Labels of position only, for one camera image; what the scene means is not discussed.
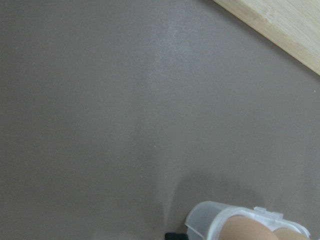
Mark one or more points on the clear plastic egg box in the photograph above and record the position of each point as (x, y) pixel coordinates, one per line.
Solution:
(217, 221)

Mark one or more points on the brown egg slot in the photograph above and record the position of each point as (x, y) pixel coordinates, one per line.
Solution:
(289, 234)
(243, 228)

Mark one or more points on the brown egg lower slot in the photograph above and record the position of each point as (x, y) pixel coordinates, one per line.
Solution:
(289, 234)

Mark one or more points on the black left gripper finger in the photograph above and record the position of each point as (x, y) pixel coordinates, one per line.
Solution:
(175, 236)

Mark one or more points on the wooden cutting board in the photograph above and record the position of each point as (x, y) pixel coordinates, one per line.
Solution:
(292, 25)

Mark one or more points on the brown egg upper slot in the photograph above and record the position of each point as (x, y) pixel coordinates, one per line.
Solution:
(243, 228)

